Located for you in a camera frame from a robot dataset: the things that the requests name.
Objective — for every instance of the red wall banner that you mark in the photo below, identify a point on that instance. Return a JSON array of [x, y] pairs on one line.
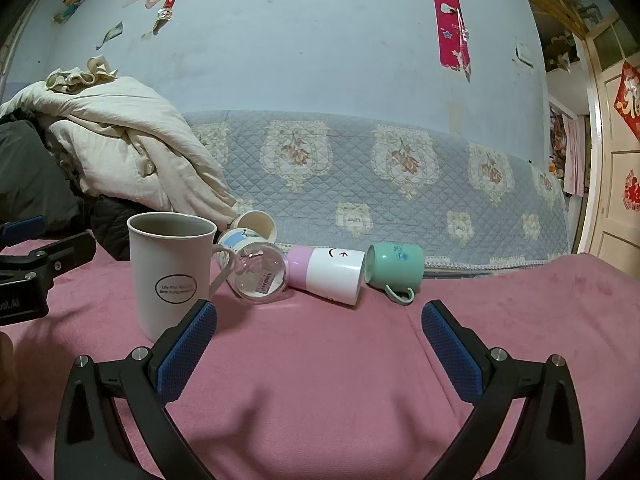
[[450, 15]]

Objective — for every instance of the dark grey garment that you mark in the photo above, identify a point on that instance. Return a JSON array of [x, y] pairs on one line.
[[30, 180]]

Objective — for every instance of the cream panel door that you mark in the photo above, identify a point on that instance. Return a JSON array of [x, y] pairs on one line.
[[612, 160]]

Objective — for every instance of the pink and white cup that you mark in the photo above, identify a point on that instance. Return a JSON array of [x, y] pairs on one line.
[[330, 275]]

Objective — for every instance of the cream cup with blue print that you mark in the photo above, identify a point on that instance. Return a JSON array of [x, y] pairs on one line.
[[250, 225]]

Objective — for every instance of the white light switch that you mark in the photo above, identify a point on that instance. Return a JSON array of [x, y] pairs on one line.
[[524, 55]]

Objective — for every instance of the cream quilt pile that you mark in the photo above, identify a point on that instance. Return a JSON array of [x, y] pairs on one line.
[[125, 150]]

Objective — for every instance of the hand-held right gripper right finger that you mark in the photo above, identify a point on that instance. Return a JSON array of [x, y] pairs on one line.
[[452, 355]]

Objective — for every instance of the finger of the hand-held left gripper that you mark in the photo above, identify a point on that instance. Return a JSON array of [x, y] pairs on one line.
[[22, 226], [60, 255]]

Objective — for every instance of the blue quilted floral cover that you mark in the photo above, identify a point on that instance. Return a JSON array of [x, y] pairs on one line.
[[360, 185]]

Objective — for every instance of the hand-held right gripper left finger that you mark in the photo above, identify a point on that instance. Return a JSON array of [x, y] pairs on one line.
[[186, 352]]

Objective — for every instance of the pink bed sheet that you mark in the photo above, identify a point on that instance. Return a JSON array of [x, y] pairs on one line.
[[320, 390]]

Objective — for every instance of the red paper door decoration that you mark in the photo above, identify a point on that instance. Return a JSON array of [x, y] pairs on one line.
[[631, 102]]

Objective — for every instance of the pink hanging clothes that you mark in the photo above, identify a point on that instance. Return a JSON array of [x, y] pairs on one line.
[[574, 160]]

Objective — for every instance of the person's left hand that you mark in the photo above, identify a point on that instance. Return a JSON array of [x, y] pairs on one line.
[[7, 380]]

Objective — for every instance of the clear glass cup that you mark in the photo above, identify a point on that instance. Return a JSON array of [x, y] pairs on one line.
[[260, 272]]

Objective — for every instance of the cream ruffled cloth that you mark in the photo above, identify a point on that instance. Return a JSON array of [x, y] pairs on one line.
[[85, 76]]

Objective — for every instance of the red paper cutout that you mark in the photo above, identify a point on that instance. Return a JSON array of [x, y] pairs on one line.
[[633, 191]]

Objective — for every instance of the black quilted jacket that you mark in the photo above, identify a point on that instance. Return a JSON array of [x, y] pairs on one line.
[[112, 225]]

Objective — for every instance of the white mug with oval label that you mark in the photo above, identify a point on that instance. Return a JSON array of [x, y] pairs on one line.
[[165, 270]]

